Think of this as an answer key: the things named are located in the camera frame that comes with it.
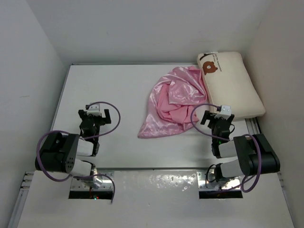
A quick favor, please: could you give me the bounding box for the white front cover panel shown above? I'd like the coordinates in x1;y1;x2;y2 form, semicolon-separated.
18;171;293;228

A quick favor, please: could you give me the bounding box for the left aluminium rail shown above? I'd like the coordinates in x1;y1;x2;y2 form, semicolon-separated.
8;172;34;228

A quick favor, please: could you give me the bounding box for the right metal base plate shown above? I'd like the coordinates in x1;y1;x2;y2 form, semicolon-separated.
197;169;241;191

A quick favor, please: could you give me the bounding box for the cream bear print pillow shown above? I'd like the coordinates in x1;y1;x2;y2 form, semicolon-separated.
197;52;266;119

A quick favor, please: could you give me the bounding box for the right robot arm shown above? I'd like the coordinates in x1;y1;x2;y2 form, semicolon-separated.
200;111;280;182

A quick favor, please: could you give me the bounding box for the pink satin pillowcase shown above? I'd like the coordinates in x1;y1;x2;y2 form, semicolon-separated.
138;66;208;139

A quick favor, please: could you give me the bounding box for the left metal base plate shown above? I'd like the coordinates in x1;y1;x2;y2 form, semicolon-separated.
70;170;114;191

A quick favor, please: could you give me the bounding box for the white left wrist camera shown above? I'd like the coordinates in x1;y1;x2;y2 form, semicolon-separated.
85;104;101;116

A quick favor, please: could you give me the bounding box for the aluminium rail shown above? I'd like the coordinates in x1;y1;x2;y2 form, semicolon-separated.
8;172;34;228
245;118;261;135

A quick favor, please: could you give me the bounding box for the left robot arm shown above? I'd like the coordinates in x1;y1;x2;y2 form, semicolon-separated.
39;105;112;176

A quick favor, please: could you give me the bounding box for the metal base plate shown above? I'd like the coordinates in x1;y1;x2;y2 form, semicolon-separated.
70;170;114;191
197;169;241;191

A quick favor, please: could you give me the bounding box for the right aluminium rail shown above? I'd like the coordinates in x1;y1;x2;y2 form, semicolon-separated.
245;118;261;135

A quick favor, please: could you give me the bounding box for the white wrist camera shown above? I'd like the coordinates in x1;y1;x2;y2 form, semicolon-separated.
85;104;101;116
218;105;232;117

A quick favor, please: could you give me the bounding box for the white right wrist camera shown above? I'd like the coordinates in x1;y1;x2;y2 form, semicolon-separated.
218;105;232;117

